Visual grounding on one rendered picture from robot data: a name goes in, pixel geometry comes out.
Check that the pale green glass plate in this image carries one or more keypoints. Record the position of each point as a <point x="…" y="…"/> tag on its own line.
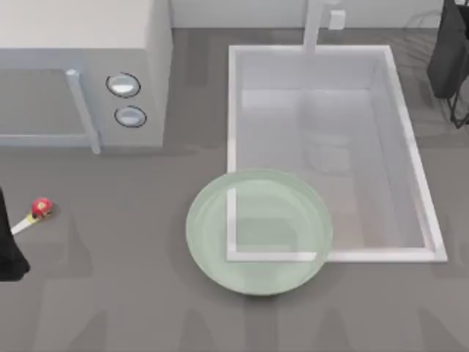
<point x="256" y="271"/>

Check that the small microwave knob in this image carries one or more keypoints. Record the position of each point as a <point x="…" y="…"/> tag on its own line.
<point x="130" y="116"/>

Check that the pale microwave oven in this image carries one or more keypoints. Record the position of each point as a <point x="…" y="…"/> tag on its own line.
<point x="154" y="73"/>

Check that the white sink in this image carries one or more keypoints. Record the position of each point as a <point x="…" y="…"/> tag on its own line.
<point x="366" y="146"/>

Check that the large microwave knob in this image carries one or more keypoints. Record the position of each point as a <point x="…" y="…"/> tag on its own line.
<point x="123" y="84"/>

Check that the tall white tap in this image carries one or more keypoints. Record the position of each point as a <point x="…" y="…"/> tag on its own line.
<point x="314" y="25"/>

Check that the white wall socket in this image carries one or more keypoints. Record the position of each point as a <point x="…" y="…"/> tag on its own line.
<point x="337" y="19"/>

